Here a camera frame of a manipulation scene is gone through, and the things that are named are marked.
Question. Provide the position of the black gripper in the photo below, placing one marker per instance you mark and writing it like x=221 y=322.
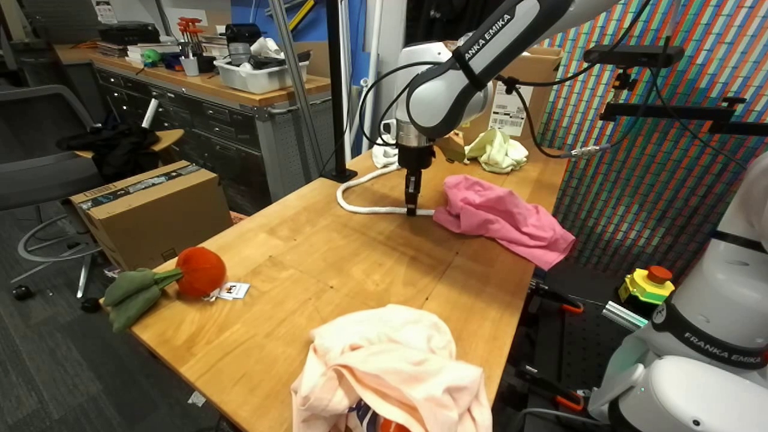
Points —
x=416 y=158

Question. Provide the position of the cream white towel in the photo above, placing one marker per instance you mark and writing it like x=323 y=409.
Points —
x=385 y=158

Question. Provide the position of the light green towel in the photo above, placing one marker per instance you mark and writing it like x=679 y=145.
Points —
x=500 y=153

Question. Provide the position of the magenta pink cloth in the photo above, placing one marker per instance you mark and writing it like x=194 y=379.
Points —
x=511 y=220

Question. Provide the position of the peach cloth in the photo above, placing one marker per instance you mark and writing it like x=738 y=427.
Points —
x=399 y=368

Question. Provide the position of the red tomato plush toy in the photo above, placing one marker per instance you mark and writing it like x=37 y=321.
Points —
x=200 y=271

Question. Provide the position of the black vertical pole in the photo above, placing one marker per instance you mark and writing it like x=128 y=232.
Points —
x=337 y=81

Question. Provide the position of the tall cardboard box white label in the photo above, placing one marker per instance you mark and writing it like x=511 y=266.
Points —
x=519 y=87

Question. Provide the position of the grey metal pole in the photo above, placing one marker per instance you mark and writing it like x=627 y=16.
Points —
x=295 y=81

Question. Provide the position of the white pipe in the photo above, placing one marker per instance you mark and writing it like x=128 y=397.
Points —
x=367 y=32

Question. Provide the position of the wooden top workbench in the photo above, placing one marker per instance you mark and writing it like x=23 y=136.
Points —
x=240 y=122

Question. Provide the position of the white plastic bin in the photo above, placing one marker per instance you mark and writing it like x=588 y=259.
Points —
x=254 y=79

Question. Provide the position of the orange black clamp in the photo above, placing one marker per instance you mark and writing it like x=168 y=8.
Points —
x=569 y=401
x=569 y=307

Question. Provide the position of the black canister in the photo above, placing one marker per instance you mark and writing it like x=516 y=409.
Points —
x=242 y=40

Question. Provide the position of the wooden stool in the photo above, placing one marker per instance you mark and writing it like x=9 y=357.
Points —
x=168 y=140

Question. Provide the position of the yellow red emergency stop button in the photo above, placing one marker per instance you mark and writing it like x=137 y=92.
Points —
x=645 y=287

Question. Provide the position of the flat cardboard box black tape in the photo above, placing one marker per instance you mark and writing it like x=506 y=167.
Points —
x=152 y=220

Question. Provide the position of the small green object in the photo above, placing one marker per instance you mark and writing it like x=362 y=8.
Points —
x=149 y=58

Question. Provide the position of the white paper scrap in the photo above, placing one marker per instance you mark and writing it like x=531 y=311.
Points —
x=197 y=400

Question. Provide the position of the black jacket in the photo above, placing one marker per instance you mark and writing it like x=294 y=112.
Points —
x=111 y=147

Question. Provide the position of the black case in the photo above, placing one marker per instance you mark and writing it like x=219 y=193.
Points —
x=128 y=34

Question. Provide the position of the grey office chair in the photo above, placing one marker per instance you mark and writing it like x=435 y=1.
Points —
x=39 y=171

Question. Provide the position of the black bar camera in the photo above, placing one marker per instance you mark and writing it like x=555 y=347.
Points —
x=631 y=57

